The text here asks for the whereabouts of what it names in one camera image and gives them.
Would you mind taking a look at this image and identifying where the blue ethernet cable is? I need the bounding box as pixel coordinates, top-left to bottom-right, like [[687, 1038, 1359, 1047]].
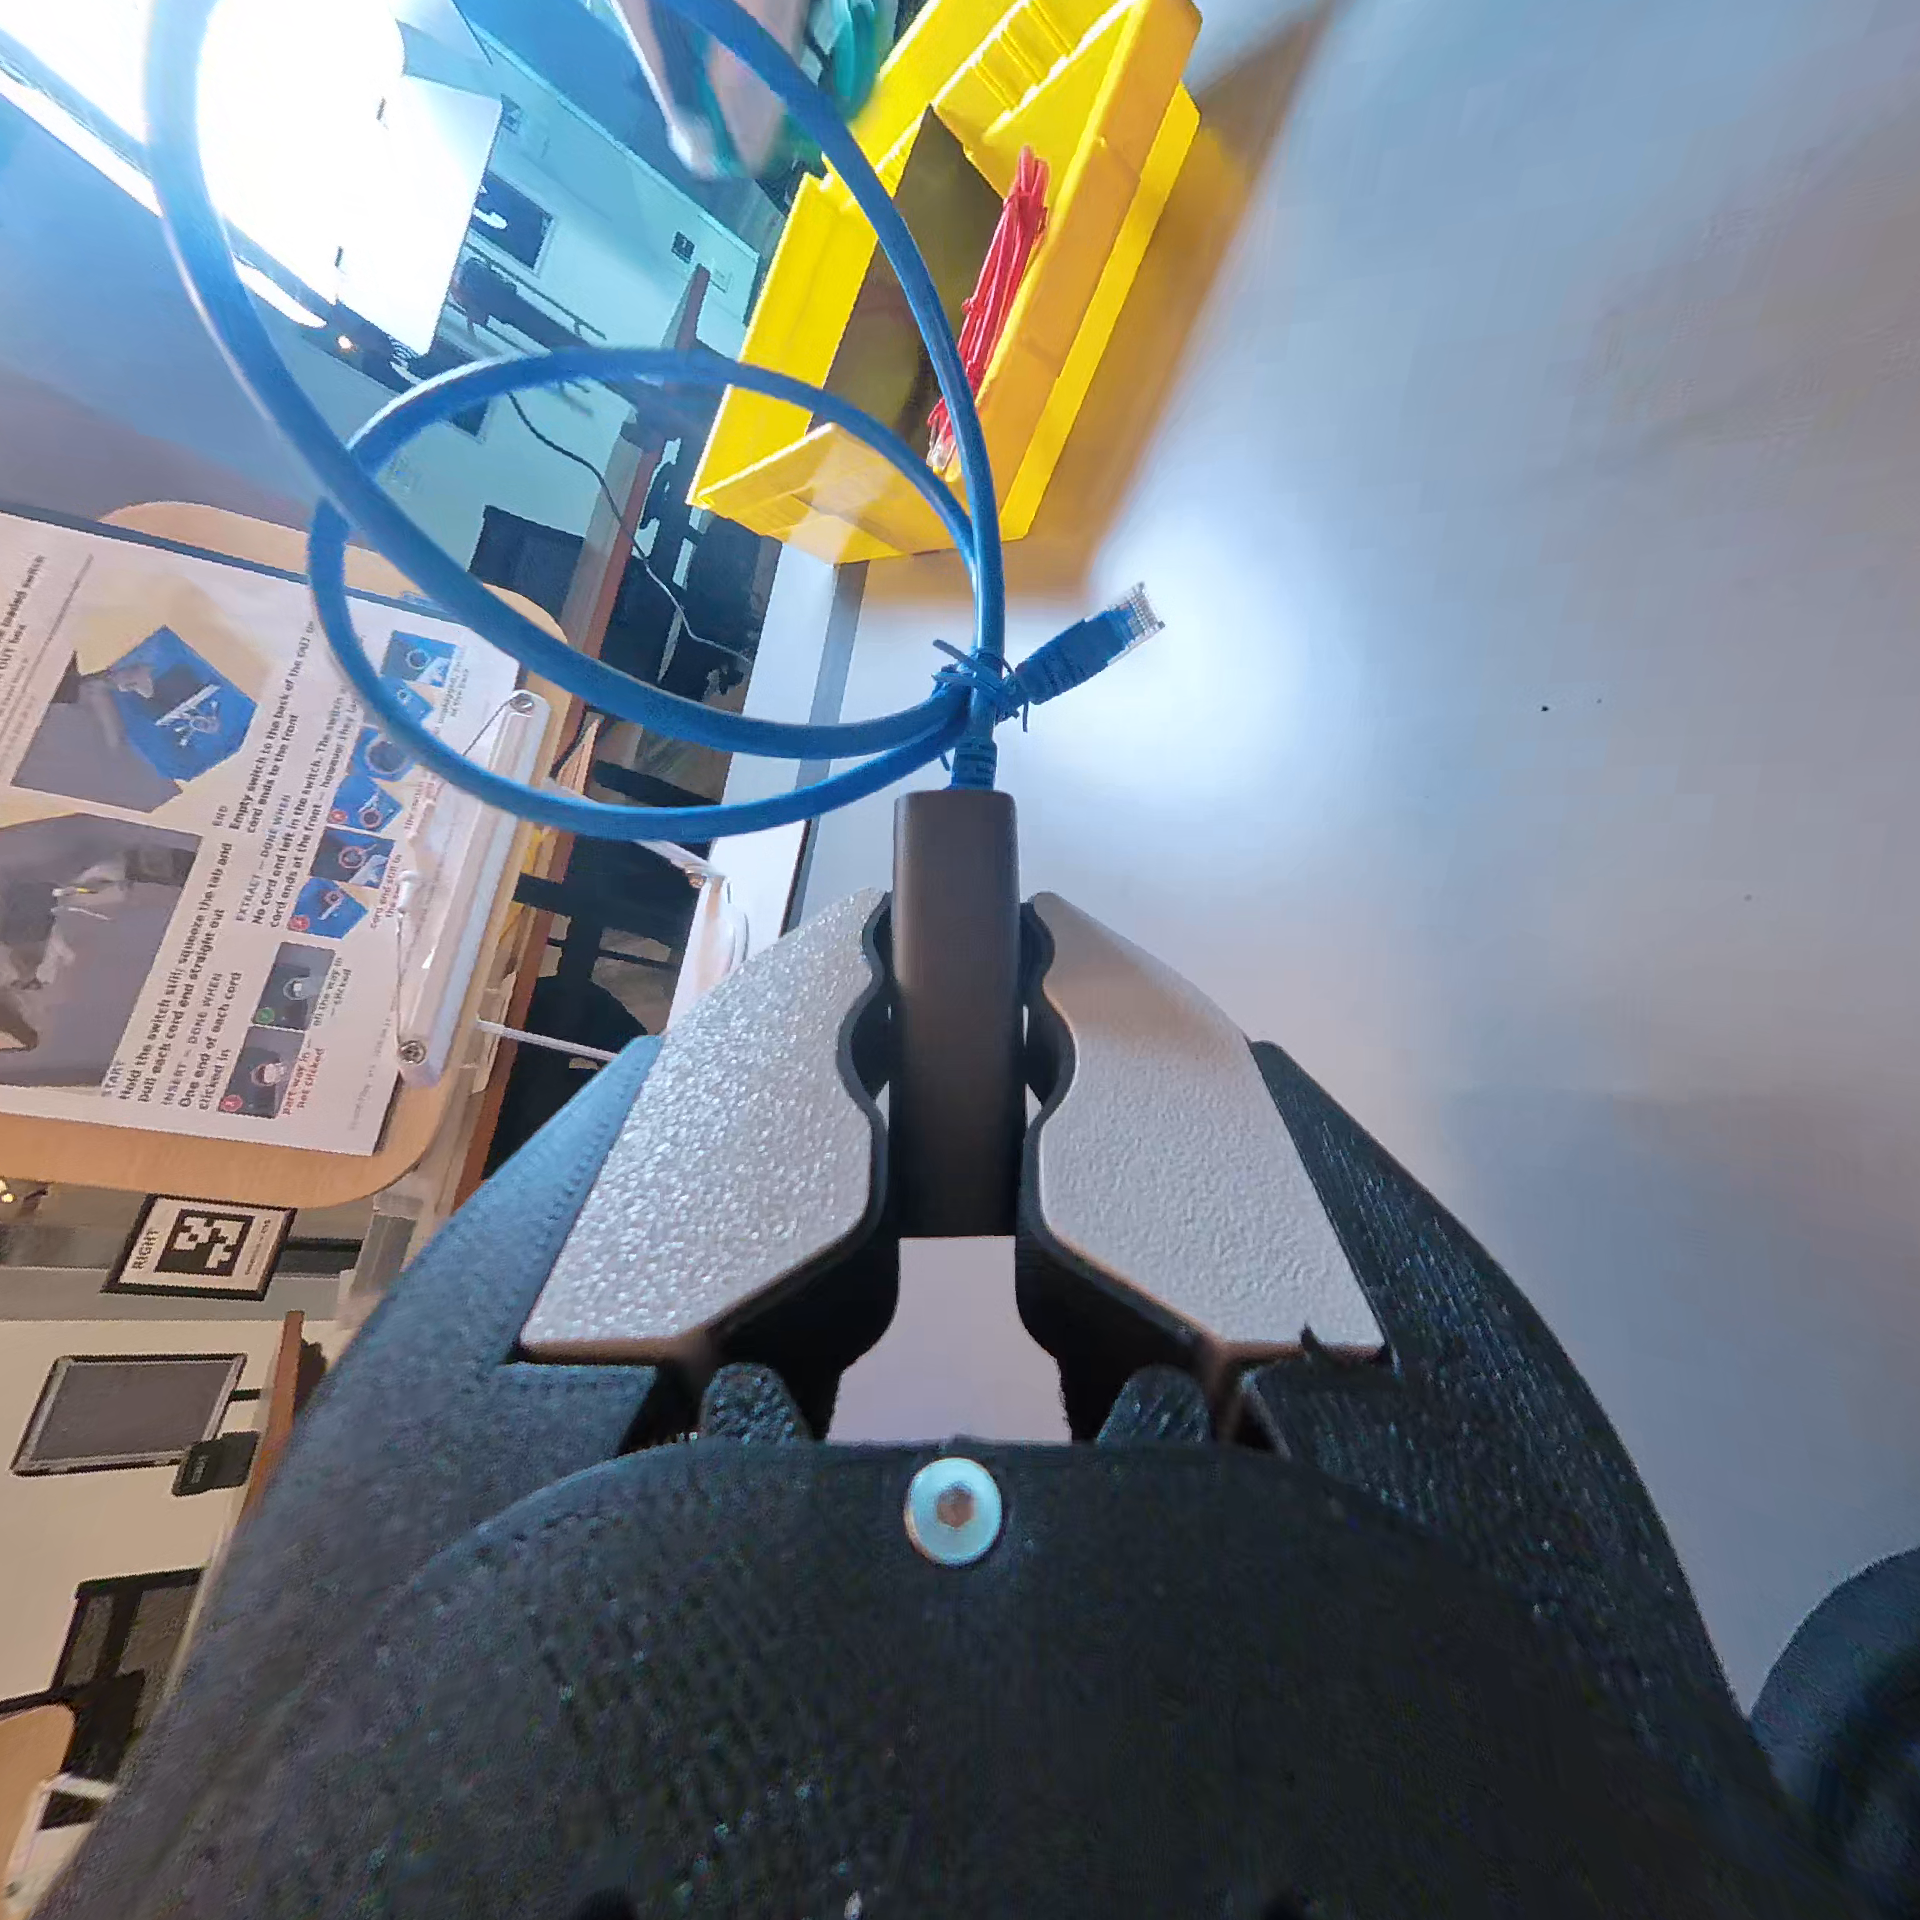
[[139, 0, 1170, 846]]

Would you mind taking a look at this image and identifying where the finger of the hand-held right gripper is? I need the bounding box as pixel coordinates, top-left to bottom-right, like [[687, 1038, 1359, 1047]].
[[623, 0, 796, 179]]

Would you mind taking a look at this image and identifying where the grey tablet screen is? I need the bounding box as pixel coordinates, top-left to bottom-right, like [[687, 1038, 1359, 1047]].
[[12, 1353, 248, 1477]]

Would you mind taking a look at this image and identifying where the black mesh pad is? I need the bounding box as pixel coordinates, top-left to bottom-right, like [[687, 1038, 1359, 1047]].
[[1747, 1553, 1920, 1920]]

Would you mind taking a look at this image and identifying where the printed instruction sheet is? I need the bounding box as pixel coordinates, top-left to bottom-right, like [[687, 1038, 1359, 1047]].
[[0, 511, 530, 1161]]

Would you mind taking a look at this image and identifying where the red ethernet cable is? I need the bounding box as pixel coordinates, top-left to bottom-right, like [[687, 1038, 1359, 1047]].
[[921, 141, 1055, 484]]

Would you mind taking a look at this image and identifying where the black ethernet port box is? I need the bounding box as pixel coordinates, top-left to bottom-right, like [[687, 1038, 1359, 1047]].
[[883, 789, 1033, 1239]]

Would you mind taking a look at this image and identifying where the yellow plastic bin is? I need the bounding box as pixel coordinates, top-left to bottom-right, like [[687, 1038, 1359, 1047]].
[[685, 0, 1207, 563]]

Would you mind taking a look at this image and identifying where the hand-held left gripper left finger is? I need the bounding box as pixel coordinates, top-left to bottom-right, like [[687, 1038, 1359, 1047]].
[[513, 884, 903, 1369]]

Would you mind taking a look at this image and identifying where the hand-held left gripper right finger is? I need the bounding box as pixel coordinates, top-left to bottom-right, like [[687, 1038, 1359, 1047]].
[[1014, 887, 1389, 1364]]

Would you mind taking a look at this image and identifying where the framed marker tag sign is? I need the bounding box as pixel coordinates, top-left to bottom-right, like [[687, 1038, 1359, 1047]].
[[102, 1193, 299, 1300]]

